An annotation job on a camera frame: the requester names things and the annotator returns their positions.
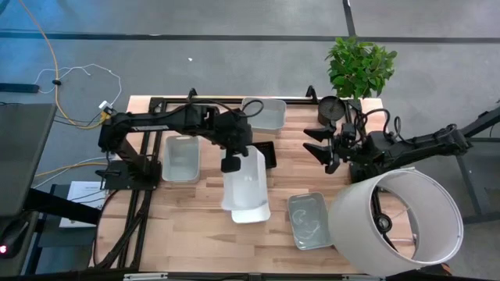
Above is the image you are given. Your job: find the white paper sheet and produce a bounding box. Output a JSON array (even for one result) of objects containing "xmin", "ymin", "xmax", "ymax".
[{"xmin": 58, "ymin": 180, "xmax": 109, "ymax": 229}]

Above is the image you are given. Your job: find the thin white cable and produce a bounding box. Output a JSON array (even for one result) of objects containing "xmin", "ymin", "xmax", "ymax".
[{"xmin": 34, "ymin": 63, "xmax": 123, "ymax": 108}]

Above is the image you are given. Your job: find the black metal stand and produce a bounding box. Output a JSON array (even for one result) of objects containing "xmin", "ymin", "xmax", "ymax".
[{"xmin": 455, "ymin": 105, "xmax": 500, "ymax": 226}]

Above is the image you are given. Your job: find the black metal table frame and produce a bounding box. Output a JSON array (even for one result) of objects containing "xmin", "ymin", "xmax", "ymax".
[{"xmin": 91, "ymin": 87, "xmax": 370, "ymax": 271}]

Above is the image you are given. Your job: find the black plant pot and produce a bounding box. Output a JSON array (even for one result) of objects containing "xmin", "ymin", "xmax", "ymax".
[{"xmin": 316, "ymin": 95, "xmax": 348, "ymax": 126}]

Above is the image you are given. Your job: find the white cylindrical lampshade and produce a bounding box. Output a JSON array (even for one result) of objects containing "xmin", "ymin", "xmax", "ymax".
[{"xmin": 327, "ymin": 166, "xmax": 465, "ymax": 277}]

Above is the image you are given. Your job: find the black plastic basket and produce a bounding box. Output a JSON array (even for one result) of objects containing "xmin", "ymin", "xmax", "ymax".
[{"xmin": 252, "ymin": 140, "xmax": 278, "ymax": 170}]

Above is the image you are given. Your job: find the grey plastic basket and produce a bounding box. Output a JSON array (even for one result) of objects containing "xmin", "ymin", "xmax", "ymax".
[
  {"xmin": 241, "ymin": 97, "xmax": 288, "ymax": 136},
  {"xmin": 287, "ymin": 190, "xmax": 334, "ymax": 251}
]

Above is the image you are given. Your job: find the dark grey side table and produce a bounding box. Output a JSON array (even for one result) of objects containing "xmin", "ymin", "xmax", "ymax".
[{"xmin": 0, "ymin": 103, "xmax": 58, "ymax": 218}]

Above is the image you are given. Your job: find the black lamp socket stand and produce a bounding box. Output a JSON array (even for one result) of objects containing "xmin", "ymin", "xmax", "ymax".
[{"xmin": 369, "ymin": 186, "xmax": 419, "ymax": 254}]

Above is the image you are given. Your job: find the green leafy plant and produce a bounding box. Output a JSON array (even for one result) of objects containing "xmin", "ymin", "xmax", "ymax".
[{"xmin": 325, "ymin": 35, "xmax": 398, "ymax": 99}]

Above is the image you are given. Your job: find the black floor cable cover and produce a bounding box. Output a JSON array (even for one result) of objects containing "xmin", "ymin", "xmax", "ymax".
[{"xmin": 0, "ymin": 82, "xmax": 40, "ymax": 94}]

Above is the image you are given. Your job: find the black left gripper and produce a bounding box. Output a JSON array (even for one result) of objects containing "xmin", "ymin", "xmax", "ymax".
[{"xmin": 212, "ymin": 110, "xmax": 254, "ymax": 175}]

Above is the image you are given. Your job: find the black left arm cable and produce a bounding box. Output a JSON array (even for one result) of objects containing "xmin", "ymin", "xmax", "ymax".
[{"xmin": 162, "ymin": 98, "xmax": 266, "ymax": 119}]

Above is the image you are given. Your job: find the white plastic basket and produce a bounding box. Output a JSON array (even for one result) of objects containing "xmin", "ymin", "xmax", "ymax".
[
  {"xmin": 230, "ymin": 202, "xmax": 272, "ymax": 225},
  {"xmin": 161, "ymin": 134, "xmax": 202, "ymax": 185},
  {"xmin": 220, "ymin": 144, "xmax": 270, "ymax": 212}
]

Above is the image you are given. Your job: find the black diagonal stand leg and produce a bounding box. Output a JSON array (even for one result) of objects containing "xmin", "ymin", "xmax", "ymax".
[{"xmin": 23, "ymin": 187, "xmax": 103, "ymax": 226}]

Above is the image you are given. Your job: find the silver metal bracket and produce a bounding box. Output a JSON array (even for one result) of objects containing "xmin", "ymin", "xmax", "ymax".
[
  {"xmin": 123, "ymin": 272, "xmax": 169, "ymax": 281},
  {"xmin": 341, "ymin": 274, "xmax": 386, "ymax": 281}
]

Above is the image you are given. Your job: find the yellow cable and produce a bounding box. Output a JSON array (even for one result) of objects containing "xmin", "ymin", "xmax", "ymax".
[
  {"xmin": 34, "ymin": 161, "xmax": 110, "ymax": 179},
  {"xmin": 17, "ymin": 0, "xmax": 114, "ymax": 130}
]

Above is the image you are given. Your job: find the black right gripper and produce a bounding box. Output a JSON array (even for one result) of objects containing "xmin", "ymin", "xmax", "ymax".
[{"xmin": 302, "ymin": 123, "xmax": 363, "ymax": 175}]

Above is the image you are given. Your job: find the black device red light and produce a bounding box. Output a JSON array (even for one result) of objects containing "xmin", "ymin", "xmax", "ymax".
[{"xmin": 0, "ymin": 218, "xmax": 30, "ymax": 261}]

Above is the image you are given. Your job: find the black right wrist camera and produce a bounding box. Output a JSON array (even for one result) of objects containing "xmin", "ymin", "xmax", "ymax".
[{"xmin": 340, "ymin": 123, "xmax": 357, "ymax": 141}]

